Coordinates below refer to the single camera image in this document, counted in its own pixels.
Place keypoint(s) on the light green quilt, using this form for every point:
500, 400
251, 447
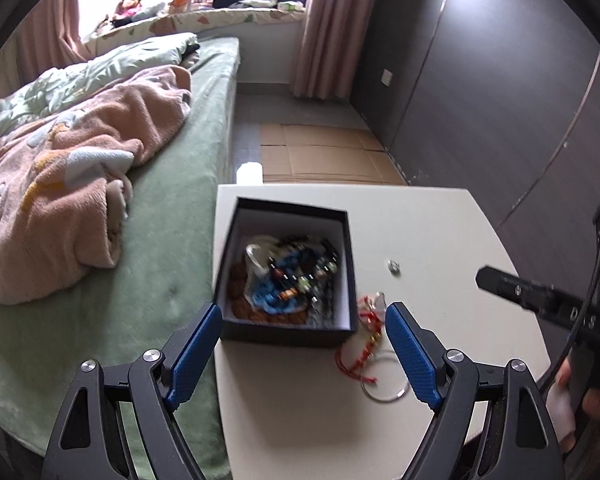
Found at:
105, 67

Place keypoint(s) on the pink stuffed toy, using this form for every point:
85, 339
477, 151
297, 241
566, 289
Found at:
126, 10

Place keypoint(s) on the wall socket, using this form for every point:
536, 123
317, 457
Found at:
386, 77

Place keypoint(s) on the green bed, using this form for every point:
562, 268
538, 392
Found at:
180, 200

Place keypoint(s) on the pink curtain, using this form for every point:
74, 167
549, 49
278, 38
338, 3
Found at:
55, 35
330, 25

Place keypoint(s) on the dark cloth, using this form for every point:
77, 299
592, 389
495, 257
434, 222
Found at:
190, 55

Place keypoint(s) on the black jewelry box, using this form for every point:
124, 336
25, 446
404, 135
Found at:
280, 332

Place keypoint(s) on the flattened cardboard sheet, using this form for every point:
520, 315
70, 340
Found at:
320, 155

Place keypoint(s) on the thin silver bangle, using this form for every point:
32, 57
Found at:
402, 392

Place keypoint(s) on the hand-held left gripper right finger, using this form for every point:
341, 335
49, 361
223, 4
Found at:
412, 355

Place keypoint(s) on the white and green packet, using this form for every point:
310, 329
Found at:
290, 6

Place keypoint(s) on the patterned window seat cushion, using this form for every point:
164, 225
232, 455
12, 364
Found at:
205, 22

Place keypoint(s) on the orange box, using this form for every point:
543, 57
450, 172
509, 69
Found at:
180, 1

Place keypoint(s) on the pink fleece blanket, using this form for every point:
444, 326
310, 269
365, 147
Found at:
55, 185

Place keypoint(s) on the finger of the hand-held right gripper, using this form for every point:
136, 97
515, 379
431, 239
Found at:
515, 290

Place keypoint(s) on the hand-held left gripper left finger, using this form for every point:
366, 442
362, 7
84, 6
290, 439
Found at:
195, 355

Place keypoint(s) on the dark grey wardrobe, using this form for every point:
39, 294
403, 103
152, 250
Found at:
480, 85

